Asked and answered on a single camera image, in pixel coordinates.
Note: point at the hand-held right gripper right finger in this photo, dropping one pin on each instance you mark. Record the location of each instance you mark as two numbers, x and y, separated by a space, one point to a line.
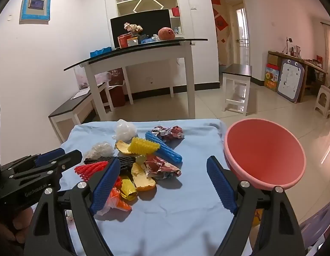
222 186

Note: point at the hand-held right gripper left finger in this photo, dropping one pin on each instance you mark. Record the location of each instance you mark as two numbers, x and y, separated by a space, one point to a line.
105 186

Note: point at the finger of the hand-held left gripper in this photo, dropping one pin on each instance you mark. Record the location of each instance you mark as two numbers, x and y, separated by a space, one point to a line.
51 155
71 158

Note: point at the red foam net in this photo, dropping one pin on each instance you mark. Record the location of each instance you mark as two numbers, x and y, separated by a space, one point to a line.
87 171

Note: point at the orange printed plastic wrapper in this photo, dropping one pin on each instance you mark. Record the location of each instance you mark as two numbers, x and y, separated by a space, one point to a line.
119 204

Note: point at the yellow plastic wrapper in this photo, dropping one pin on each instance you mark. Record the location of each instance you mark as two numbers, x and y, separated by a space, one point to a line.
127 189

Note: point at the clear plastic wrap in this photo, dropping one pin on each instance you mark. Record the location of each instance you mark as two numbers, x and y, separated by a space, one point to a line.
101 149

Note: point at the black foam net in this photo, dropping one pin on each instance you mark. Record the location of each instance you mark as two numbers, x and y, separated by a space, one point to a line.
126 164

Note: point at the large orange peel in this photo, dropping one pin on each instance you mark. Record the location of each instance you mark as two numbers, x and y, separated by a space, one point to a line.
142 182

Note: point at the small orange peel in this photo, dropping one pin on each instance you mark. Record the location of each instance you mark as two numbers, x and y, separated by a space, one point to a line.
121 147

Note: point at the pale green plastic scrap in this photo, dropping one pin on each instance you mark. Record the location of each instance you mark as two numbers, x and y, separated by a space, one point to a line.
140 160

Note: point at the pink plastic basin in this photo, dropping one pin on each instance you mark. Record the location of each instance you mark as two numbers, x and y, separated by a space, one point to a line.
263 152

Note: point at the yellow foam net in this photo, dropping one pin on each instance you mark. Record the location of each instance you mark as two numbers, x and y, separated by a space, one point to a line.
142 146

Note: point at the white plastic bag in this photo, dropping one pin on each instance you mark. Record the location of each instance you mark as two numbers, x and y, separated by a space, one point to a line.
125 130

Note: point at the red white paper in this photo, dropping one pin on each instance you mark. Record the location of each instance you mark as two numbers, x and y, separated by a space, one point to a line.
170 132
162 166

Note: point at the blue foam net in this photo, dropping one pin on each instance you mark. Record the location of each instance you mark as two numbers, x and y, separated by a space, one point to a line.
165 149

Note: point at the person's left hand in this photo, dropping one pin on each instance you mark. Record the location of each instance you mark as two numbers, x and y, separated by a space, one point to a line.
19 220

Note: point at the white bench with dark top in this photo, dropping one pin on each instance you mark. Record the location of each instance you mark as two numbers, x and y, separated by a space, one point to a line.
71 105

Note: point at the light blue cloth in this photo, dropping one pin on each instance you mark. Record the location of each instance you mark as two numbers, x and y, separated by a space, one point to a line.
167 213

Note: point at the white paper sheet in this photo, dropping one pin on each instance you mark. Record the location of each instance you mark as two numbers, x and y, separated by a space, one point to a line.
79 94

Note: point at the translucent pink plastic bag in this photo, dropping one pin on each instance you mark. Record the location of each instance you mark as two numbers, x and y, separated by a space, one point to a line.
81 77

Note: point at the pink printed plastic bag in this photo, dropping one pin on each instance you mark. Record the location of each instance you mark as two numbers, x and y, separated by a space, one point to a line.
102 78

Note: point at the dark red paper bag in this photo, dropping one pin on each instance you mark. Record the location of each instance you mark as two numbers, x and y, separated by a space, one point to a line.
117 75

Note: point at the purple cloth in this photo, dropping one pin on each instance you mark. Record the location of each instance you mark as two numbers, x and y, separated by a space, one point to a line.
319 218

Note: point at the teal blue packet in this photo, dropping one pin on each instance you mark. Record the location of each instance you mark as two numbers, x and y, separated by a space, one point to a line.
101 51

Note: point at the white stool with dark top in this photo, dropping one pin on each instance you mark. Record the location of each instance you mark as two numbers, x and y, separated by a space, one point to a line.
238 69

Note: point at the colourful cardboard box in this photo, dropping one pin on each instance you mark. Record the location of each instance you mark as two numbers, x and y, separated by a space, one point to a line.
271 77

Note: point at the purple drawing board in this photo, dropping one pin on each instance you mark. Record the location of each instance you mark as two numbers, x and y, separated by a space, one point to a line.
290 78

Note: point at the white table with glass top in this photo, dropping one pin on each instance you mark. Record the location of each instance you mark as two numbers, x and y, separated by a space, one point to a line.
154 54

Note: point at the white plastic stool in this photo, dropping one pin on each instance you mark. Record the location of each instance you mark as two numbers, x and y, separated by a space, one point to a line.
323 96

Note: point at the blue plastic bag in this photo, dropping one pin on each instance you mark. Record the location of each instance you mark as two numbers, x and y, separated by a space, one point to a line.
147 40

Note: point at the flower bouquet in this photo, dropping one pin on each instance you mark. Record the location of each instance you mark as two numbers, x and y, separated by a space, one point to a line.
133 28

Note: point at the wooden desk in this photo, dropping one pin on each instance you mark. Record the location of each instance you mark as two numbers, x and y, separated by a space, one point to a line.
309 65

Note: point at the white glazed door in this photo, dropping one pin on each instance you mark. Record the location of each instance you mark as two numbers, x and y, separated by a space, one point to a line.
241 32

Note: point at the red round fruit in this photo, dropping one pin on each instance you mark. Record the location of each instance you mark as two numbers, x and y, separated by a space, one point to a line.
166 34

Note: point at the small red shelf box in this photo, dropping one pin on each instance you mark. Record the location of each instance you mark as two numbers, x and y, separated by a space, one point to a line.
175 11

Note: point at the white wall socket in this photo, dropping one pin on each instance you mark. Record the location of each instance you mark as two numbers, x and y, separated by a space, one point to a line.
149 79

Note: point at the blue framed wall panel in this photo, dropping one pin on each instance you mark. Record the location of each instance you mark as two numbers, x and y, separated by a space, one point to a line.
37 13

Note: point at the red paper wall decoration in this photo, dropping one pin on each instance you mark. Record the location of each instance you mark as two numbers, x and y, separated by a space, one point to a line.
221 22
215 0

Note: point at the white wall shelf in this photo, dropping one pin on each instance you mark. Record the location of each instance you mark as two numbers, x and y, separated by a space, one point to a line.
167 5

